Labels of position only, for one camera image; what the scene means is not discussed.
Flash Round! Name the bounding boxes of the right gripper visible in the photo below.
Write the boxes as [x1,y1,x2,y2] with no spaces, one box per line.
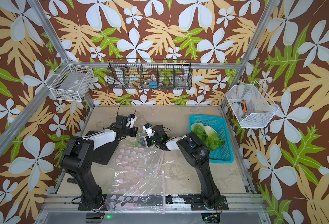
[136,134,162,147]

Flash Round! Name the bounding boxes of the zip-top bag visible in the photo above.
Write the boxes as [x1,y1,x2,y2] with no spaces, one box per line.
[108,145,164,176]
[123,133,156,149]
[105,170,165,213]

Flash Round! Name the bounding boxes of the chinese cabbage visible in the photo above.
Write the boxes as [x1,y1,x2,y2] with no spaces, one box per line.
[204,126,225,151]
[130,137,144,147]
[191,122,207,142]

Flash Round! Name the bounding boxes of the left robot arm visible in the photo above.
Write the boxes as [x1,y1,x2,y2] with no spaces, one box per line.
[59,114,138,211]

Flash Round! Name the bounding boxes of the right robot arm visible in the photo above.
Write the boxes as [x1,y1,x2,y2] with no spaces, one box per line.
[140,123,227,211]

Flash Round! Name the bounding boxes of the black plastic case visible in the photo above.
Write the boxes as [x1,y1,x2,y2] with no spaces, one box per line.
[85,129,120,165]

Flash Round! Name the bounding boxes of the blue small box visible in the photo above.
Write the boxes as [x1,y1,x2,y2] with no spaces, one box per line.
[148,82,159,89]

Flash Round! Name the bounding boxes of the teal plastic basket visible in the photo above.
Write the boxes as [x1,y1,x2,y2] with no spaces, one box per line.
[188,115,234,163]

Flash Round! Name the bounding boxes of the orange black tool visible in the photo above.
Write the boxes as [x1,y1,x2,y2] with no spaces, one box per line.
[240,101,248,119]

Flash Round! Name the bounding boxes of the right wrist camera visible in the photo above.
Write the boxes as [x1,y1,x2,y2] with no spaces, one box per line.
[143,123,154,138]

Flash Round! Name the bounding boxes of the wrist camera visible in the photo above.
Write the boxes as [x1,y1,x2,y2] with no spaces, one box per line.
[143,123,154,138]
[126,114,137,128]

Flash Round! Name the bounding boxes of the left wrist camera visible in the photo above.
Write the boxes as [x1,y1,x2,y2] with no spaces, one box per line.
[126,114,137,128]

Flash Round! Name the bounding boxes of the black wire basket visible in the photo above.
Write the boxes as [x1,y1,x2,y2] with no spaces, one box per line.
[105,59,193,90]

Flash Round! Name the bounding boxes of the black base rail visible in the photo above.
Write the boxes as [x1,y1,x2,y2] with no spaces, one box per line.
[72,194,229,213]

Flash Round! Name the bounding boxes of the white wire basket left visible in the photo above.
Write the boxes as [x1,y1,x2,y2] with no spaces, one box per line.
[47,60,94,102]

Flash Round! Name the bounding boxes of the white wire basket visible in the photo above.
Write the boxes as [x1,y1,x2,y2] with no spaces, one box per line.
[226,85,279,129]
[47,60,94,102]

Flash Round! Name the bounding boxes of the white wire basket right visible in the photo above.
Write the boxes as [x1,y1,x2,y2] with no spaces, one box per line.
[226,85,279,129]

